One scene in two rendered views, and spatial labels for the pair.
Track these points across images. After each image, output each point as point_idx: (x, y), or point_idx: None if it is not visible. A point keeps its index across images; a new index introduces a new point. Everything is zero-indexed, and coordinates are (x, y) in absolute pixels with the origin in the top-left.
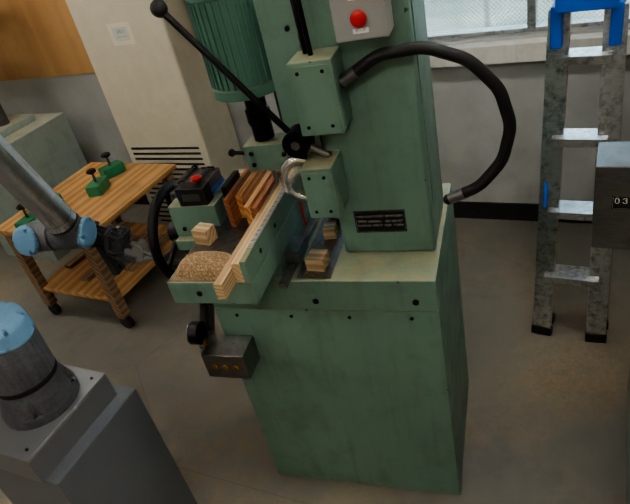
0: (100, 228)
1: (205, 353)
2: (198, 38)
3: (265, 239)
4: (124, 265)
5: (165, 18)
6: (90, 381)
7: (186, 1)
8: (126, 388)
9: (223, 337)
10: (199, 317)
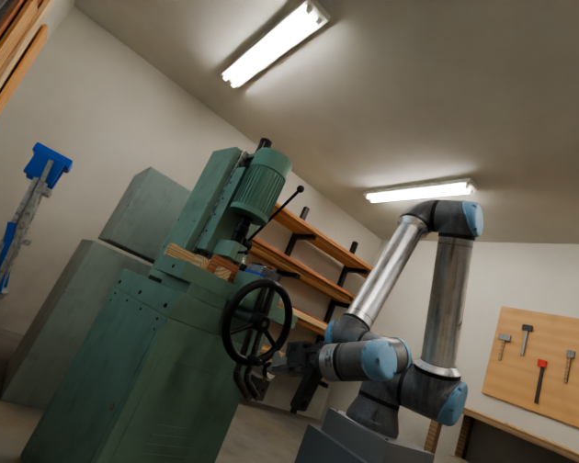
0: (318, 346)
1: (267, 379)
2: (278, 195)
3: None
4: (291, 401)
5: (298, 193)
6: (338, 411)
7: (285, 181)
8: (313, 426)
9: (253, 374)
10: (253, 385)
